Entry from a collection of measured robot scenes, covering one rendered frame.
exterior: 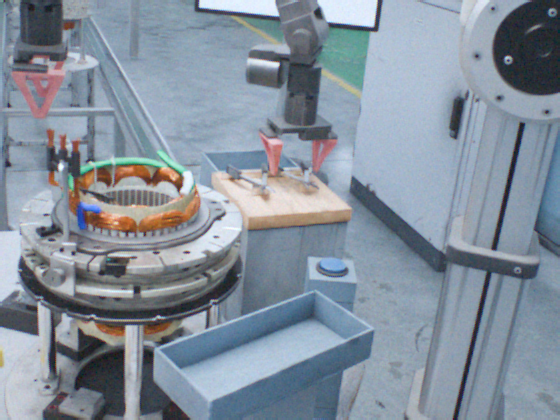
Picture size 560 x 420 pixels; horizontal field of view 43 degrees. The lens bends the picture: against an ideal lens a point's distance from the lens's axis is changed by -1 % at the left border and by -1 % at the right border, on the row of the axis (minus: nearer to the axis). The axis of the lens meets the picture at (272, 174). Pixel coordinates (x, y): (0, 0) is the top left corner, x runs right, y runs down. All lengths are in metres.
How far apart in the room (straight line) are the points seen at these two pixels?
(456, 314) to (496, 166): 0.20
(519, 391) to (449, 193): 0.96
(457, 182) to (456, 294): 2.36
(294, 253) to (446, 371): 0.37
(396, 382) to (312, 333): 1.71
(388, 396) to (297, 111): 1.53
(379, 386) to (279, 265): 1.44
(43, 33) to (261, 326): 0.48
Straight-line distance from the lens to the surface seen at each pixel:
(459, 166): 3.24
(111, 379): 1.24
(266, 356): 0.89
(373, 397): 2.55
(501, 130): 0.84
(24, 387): 1.21
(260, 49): 1.22
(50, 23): 1.00
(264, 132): 1.24
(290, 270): 1.22
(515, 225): 0.88
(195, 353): 0.86
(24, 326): 1.36
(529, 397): 2.76
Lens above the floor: 1.54
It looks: 21 degrees down
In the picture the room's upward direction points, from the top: 6 degrees clockwise
